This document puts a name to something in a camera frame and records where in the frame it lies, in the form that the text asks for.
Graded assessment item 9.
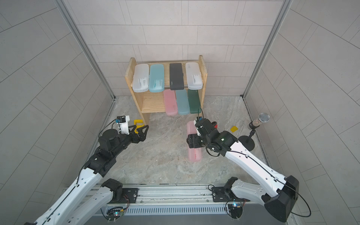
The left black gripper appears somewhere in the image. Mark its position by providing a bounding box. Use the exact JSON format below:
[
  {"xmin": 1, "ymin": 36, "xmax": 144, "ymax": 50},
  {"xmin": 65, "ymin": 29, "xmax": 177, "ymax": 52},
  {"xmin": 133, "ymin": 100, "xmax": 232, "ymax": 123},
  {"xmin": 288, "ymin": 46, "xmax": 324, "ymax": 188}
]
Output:
[{"xmin": 111, "ymin": 124, "xmax": 150, "ymax": 158}]

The pink pencil case with label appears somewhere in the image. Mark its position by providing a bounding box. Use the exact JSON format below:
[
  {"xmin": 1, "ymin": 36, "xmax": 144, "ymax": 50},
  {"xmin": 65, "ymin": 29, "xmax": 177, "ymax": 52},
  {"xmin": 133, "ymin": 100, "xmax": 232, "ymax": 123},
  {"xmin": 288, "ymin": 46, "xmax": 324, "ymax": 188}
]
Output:
[{"xmin": 187, "ymin": 121, "xmax": 202, "ymax": 162}]

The dark green pencil case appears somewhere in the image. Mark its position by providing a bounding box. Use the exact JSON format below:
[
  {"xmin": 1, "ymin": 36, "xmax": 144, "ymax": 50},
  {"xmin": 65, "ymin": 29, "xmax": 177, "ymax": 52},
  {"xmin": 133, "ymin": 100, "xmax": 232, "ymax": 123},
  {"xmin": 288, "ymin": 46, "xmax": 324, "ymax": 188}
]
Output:
[{"xmin": 187, "ymin": 89, "xmax": 201, "ymax": 114}]

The light blue pencil case bottom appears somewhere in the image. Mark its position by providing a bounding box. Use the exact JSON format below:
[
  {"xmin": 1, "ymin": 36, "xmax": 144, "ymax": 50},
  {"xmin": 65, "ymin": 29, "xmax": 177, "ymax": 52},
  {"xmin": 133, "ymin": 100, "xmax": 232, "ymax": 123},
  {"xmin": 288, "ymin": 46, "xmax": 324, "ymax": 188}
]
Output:
[{"xmin": 175, "ymin": 89, "xmax": 190, "ymax": 115}]

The pink pencil case plain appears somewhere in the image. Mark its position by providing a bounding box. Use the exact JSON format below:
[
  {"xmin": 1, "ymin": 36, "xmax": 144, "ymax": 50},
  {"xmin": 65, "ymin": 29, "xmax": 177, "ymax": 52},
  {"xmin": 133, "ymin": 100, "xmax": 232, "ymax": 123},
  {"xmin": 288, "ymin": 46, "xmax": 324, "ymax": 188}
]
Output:
[{"xmin": 163, "ymin": 89, "xmax": 178, "ymax": 116}]

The clear white pencil case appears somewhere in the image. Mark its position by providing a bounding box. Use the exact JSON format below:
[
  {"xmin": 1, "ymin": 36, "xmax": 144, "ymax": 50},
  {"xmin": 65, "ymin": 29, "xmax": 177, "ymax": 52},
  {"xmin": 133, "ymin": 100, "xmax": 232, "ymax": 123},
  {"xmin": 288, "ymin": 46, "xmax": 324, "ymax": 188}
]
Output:
[
  {"xmin": 185, "ymin": 62, "xmax": 203, "ymax": 90},
  {"xmin": 132, "ymin": 64, "xmax": 150, "ymax": 93}
]

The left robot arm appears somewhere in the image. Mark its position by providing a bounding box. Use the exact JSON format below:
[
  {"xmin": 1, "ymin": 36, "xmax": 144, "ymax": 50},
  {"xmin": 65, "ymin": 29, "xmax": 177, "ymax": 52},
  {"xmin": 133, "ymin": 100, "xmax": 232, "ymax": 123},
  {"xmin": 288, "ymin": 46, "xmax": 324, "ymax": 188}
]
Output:
[{"xmin": 34, "ymin": 125, "xmax": 149, "ymax": 225}]

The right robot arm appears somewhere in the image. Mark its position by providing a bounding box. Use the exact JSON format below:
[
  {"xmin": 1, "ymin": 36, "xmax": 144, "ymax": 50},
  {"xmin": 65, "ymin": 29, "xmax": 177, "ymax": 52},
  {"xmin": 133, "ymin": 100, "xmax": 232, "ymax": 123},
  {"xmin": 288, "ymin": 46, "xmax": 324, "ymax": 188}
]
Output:
[{"xmin": 187, "ymin": 118, "xmax": 299, "ymax": 223}]

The wooden two-tier shelf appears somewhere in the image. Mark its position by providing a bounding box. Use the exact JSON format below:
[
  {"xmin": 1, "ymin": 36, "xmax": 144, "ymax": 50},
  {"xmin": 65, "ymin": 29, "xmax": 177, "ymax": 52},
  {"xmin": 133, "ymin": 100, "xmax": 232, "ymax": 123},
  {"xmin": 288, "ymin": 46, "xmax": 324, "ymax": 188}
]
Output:
[{"xmin": 125, "ymin": 55, "xmax": 208, "ymax": 125}]

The black pencil case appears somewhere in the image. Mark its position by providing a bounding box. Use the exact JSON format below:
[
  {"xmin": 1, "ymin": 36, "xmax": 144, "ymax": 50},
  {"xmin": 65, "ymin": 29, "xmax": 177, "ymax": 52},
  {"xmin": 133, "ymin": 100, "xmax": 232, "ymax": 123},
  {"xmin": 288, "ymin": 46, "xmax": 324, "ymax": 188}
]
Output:
[{"xmin": 169, "ymin": 63, "xmax": 184, "ymax": 90}]

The light teal pencil case top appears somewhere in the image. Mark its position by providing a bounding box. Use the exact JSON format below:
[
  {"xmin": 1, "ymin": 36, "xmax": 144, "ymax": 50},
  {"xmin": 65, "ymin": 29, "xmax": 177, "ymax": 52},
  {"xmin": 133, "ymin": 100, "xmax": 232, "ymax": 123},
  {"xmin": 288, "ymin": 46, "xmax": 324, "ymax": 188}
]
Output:
[{"xmin": 149, "ymin": 64, "xmax": 165, "ymax": 93}]

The yellow wooden block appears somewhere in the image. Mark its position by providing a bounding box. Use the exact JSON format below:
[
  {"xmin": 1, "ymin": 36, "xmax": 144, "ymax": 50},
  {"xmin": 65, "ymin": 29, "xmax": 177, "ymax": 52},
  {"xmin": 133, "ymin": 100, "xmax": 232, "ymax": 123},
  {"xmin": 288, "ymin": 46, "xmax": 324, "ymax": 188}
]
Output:
[{"xmin": 230, "ymin": 126, "xmax": 239, "ymax": 133}]

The black microphone stand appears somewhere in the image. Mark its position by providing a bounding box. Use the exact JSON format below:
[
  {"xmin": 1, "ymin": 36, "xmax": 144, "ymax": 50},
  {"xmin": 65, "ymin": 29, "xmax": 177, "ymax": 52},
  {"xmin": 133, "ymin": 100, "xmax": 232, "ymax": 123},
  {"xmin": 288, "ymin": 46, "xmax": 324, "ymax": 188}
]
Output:
[{"xmin": 238, "ymin": 129, "xmax": 256, "ymax": 151}]

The right green circuit board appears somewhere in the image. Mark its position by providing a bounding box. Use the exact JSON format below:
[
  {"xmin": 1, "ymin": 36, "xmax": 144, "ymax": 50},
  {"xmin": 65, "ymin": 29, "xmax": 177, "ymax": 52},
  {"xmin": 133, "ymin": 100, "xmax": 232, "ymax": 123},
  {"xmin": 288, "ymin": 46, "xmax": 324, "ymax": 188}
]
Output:
[{"xmin": 225, "ymin": 203, "xmax": 243, "ymax": 220}]

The green circuit board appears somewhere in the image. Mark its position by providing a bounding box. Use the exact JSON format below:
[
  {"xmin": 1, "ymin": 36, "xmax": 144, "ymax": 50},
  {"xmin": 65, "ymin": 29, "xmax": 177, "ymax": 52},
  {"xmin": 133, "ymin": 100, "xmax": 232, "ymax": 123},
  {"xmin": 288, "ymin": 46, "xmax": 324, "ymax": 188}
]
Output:
[
  {"xmin": 106, "ymin": 207, "xmax": 125, "ymax": 223},
  {"xmin": 225, "ymin": 203, "xmax": 243, "ymax": 220}
]

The left green circuit board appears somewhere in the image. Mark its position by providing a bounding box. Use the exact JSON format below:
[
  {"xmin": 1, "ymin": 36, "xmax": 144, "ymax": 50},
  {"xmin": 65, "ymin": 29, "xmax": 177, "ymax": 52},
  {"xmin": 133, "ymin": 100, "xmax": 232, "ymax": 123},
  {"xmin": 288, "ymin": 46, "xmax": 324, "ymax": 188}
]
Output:
[{"xmin": 106, "ymin": 207, "xmax": 125, "ymax": 223}]

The yellow triangular plastic frame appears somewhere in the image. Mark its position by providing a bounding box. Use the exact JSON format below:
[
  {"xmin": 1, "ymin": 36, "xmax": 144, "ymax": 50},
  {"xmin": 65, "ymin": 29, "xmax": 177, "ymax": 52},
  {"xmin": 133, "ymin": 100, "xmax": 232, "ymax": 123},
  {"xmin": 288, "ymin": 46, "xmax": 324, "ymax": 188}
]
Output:
[{"xmin": 134, "ymin": 120, "xmax": 145, "ymax": 134}]

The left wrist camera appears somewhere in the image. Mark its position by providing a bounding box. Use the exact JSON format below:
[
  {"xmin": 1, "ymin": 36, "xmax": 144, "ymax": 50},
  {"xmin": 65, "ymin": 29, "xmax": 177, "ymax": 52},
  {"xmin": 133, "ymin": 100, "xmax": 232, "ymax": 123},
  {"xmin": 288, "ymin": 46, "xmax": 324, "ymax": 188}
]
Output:
[{"xmin": 115, "ymin": 115, "xmax": 130, "ymax": 135}]

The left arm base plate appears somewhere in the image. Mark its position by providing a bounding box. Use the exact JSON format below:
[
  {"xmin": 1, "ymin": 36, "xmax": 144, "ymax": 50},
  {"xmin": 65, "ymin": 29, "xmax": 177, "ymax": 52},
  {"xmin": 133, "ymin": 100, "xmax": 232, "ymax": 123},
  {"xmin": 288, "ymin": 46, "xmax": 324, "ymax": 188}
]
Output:
[{"xmin": 109, "ymin": 188, "xmax": 139, "ymax": 204}]

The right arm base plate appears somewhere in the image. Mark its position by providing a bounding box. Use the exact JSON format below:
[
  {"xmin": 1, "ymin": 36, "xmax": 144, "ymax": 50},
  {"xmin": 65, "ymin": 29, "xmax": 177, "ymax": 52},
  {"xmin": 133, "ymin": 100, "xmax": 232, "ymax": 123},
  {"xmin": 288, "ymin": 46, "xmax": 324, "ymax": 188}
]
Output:
[{"xmin": 208, "ymin": 186, "xmax": 249, "ymax": 203}]

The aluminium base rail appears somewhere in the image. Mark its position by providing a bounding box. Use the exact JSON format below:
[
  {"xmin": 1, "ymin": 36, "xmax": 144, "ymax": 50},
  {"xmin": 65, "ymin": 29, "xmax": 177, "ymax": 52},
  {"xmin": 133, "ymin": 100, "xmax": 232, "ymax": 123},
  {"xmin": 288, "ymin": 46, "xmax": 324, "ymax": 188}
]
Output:
[{"xmin": 55, "ymin": 183, "xmax": 292, "ymax": 209}]

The right aluminium corner post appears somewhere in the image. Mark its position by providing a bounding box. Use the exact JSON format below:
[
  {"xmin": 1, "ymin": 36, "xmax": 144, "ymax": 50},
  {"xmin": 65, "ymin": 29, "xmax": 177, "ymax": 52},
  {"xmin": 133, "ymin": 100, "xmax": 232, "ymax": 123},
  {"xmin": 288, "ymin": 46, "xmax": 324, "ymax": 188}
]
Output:
[{"xmin": 242, "ymin": 0, "xmax": 292, "ymax": 99}]

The aluminium corner post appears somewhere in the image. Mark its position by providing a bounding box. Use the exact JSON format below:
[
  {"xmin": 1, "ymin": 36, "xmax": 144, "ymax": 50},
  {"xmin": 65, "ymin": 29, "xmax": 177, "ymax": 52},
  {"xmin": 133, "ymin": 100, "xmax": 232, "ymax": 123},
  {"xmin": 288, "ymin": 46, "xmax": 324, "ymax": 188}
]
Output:
[
  {"xmin": 54, "ymin": 0, "xmax": 116, "ymax": 101},
  {"xmin": 242, "ymin": 0, "xmax": 292, "ymax": 99}
]

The left aluminium corner post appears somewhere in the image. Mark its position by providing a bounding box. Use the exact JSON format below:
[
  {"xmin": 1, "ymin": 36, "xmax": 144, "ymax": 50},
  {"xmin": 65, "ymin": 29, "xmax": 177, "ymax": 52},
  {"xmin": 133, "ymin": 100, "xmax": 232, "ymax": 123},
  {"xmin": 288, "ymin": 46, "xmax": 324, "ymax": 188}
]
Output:
[{"xmin": 54, "ymin": 0, "xmax": 116, "ymax": 101}]

